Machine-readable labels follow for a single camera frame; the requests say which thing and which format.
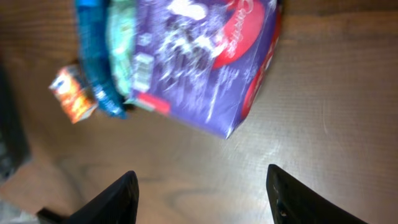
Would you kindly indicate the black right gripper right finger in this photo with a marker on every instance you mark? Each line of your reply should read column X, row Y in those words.
column 293, row 202

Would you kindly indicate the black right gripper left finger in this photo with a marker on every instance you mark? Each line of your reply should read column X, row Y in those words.
column 117, row 204

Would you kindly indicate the purple snack package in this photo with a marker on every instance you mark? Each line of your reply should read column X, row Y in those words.
column 202, row 62

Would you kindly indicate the mint green snack packet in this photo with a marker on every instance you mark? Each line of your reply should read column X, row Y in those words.
column 120, row 34

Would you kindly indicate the blue cookie pack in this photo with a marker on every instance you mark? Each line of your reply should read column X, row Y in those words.
column 92, row 18

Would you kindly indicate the small orange box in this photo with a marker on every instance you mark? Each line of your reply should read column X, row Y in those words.
column 71, row 91

